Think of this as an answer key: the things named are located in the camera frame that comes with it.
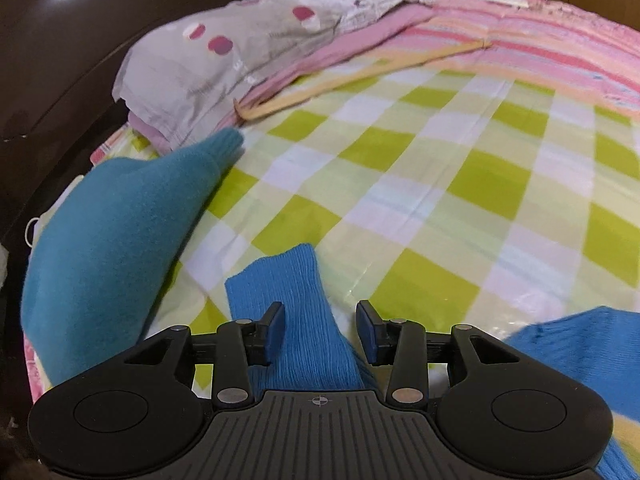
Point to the grey pillow with pink dots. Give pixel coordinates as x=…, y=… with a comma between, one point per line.
x=225, y=45

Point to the pink folded cloth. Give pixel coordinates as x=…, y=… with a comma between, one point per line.
x=370, y=30

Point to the green checked bed sheet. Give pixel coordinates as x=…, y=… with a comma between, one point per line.
x=425, y=185

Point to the pink striped blanket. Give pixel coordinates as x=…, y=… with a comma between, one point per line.
x=540, y=45

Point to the dark brown headboard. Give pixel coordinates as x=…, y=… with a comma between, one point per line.
x=55, y=60

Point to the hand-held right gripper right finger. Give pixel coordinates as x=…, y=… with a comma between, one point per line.
x=365, y=331

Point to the teal knit garment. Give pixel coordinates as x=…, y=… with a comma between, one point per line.
x=115, y=240

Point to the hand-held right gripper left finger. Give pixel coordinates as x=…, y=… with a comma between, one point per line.
x=276, y=331

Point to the pink floral bedsheet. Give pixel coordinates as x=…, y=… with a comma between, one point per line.
x=34, y=365

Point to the blue knit sweater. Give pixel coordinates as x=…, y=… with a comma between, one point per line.
x=295, y=320

